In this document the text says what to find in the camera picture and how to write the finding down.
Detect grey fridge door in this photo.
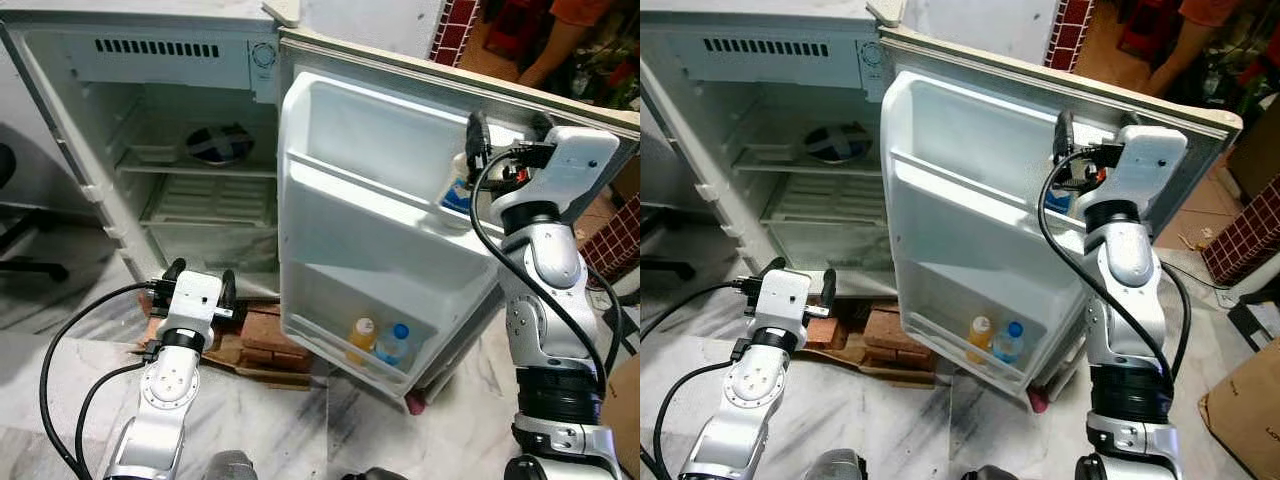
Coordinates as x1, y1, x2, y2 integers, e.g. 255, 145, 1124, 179
275, 25, 641, 413
880, 25, 1245, 408

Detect white fridge shelf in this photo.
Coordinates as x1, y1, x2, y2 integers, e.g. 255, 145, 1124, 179
735, 155, 886, 183
113, 155, 281, 183

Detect clear crisper drawer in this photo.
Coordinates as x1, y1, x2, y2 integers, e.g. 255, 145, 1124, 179
143, 218, 283, 278
765, 218, 896, 278

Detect reddish wooden block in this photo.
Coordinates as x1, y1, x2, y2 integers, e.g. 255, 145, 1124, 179
862, 304, 907, 351
240, 304, 303, 351

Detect brown cardboard sheet stack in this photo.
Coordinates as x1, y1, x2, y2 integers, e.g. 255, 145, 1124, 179
138, 295, 317, 388
728, 295, 909, 379

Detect red tiled pillar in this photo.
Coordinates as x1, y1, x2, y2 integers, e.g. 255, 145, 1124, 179
1043, 0, 1097, 72
1200, 198, 1280, 288
593, 195, 641, 288
430, 0, 483, 67

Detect black round bowl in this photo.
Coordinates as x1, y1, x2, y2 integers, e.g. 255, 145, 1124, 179
803, 122, 870, 167
185, 122, 257, 169

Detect orange juice bottle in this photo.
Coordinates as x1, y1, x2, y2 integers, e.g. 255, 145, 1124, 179
964, 314, 995, 367
346, 316, 379, 367

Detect grey left robot leg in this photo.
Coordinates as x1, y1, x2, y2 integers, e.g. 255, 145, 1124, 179
805, 449, 868, 480
200, 450, 261, 480

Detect clear bottle blue cap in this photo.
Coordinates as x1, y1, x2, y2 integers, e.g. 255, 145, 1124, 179
375, 321, 412, 370
993, 319, 1027, 367

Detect plain brown cardboard box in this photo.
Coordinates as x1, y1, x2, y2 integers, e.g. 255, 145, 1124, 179
1198, 338, 1280, 480

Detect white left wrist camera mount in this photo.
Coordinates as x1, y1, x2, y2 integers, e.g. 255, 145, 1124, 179
155, 272, 227, 347
750, 270, 817, 347

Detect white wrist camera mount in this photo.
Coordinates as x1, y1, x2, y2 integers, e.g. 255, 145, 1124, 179
490, 125, 622, 227
750, 270, 817, 347
1085, 125, 1190, 227
155, 272, 227, 347

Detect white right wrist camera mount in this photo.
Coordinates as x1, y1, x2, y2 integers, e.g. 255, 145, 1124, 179
490, 125, 622, 227
1085, 125, 1190, 227

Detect long black left arm cable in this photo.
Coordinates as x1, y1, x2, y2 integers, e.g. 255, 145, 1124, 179
640, 280, 756, 319
40, 282, 159, 479

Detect short black left arm cable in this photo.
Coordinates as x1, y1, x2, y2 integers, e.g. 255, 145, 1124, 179
75, 360, 151, 480
652, 360, 746, 480

